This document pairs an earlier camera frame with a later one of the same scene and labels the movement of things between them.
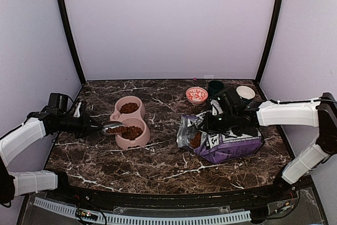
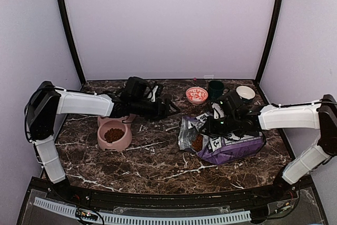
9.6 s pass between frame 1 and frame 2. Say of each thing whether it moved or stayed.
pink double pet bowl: moved
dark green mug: stayed
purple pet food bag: stayed
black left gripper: moved
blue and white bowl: stayed
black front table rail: stayed
